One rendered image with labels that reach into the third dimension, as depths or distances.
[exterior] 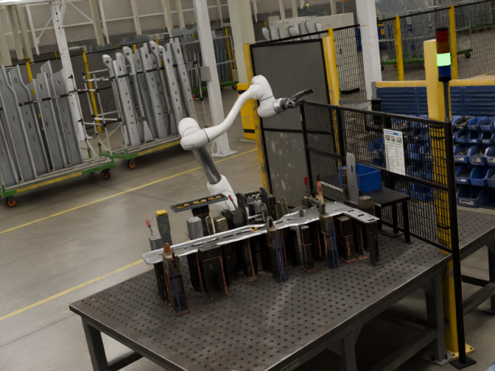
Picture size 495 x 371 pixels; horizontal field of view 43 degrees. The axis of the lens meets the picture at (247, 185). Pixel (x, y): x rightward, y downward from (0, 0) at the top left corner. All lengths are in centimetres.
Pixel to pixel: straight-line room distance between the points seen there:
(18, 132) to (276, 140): 480
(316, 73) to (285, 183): 139
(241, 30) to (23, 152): 437
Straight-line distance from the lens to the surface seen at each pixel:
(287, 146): 685
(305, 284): 382
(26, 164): 1044
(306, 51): 637
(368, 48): 842
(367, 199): 409
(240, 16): 1169
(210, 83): 1094
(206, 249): 365
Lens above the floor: 228
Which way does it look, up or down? 15 degrees down
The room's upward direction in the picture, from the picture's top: 9 degrees counter-clockwise
